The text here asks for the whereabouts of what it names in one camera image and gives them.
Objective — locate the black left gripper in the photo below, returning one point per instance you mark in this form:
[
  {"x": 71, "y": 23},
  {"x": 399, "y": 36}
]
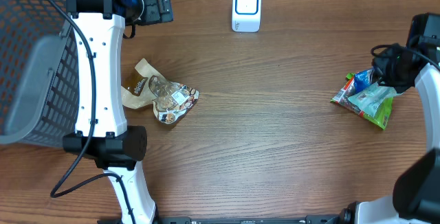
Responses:
[{"x": 156, "y": 15}]

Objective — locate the beige Pantree snack bag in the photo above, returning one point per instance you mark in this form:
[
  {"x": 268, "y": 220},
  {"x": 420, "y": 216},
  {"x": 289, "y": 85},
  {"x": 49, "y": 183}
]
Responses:
[{"x": 146, "y": 86}]

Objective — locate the blue Oreo cookie pack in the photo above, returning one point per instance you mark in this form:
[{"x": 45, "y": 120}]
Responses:
[{"x": 363, "y": 79}]

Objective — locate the teal white snack packet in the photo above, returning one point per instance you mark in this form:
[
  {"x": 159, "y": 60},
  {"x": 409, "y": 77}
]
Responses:
[{"x": 370, "y": 99}]

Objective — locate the green clear candy bag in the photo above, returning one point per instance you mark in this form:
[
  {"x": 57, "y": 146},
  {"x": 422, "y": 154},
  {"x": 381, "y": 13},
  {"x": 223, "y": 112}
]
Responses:
[{"x": 348, "y": 90}]

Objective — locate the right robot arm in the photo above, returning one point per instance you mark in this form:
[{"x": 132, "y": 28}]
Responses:
[{"x": 415, "y": 197}]

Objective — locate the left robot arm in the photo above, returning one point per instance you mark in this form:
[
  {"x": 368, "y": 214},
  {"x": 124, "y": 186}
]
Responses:
[{"x": 101, "y": 131}]

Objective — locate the white barcode scanner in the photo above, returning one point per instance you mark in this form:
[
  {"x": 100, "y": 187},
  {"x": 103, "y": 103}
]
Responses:
[{"x": 246, "y": 15}]

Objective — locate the grey plastic mesh basket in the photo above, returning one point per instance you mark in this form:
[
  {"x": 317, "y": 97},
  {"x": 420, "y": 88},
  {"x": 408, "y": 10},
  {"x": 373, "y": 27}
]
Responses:
[{"x": 39, "y": 73}]

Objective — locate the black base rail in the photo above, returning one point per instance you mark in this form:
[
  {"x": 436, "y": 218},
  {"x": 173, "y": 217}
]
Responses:
[{"x": 310, "y": 219}]

